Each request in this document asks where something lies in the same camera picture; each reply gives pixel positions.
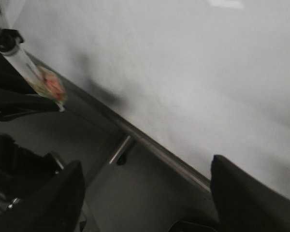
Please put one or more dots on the white whiteboard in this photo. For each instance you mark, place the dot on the white whiteboard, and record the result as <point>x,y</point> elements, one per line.
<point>200,77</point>

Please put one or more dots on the chrome metal rod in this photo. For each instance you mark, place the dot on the chrome metal rod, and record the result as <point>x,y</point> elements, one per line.
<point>124,144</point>

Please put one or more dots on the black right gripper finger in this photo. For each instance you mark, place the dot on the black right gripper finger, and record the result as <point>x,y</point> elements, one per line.
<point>243,203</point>

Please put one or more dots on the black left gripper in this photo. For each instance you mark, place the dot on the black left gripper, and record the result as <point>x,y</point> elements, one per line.
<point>36,193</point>

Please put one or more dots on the white black whiteboard marker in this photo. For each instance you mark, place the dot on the white black whiteboard marker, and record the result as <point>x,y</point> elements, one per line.
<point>43,81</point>

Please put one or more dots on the grey whiteboard tray rail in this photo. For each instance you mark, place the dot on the grey whiteboard tray rail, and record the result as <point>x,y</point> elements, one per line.
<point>171,160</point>

